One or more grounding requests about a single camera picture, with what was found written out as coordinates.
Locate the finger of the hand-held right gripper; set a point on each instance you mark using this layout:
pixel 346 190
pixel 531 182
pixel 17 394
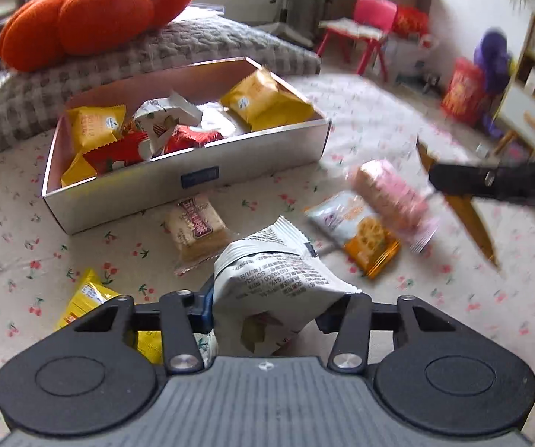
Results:
pixel 476 180

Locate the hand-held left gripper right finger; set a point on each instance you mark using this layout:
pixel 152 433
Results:
pixel 327 320

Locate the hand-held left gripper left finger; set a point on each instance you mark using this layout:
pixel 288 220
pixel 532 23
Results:
pixel 203 309

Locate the white snack packet black text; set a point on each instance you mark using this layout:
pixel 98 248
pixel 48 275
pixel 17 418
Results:
pixel 286 279

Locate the pink snack packet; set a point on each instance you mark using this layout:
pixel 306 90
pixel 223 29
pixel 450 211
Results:
pixel 390 195

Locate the white cardboard box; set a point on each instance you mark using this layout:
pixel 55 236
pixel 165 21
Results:
pixel 248 167

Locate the beige clear biscuit packet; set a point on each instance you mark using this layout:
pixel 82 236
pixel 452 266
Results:
pixel 195 230

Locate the red bag on floor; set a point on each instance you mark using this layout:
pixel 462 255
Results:
pixel 465 88

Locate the blue orange cracker packet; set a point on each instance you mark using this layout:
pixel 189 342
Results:
pixel 355 228

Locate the yellow red snack packet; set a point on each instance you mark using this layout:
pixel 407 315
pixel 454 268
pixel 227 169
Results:
pixel 86 298

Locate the purple plush toy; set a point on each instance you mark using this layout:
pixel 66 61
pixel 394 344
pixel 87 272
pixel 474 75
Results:
pixel 493 56

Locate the red patterned box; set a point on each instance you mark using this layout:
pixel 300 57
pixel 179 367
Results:
pixel 410 21

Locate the cherry print bedsheet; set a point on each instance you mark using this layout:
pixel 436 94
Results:
pixel 25 242

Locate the pink child chair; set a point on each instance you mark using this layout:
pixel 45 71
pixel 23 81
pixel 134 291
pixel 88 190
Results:
pixel 372 14

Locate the white green snack packet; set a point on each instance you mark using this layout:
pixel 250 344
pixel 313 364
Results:
pixel 162 116

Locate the large yellow snack packet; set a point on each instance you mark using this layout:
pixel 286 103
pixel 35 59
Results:
pixel 267 100

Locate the grey checked pillow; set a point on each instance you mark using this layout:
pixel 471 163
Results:
pixel 165 51

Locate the orange pumpkin plush cushion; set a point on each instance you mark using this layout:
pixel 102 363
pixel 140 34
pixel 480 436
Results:
pixel 95 14

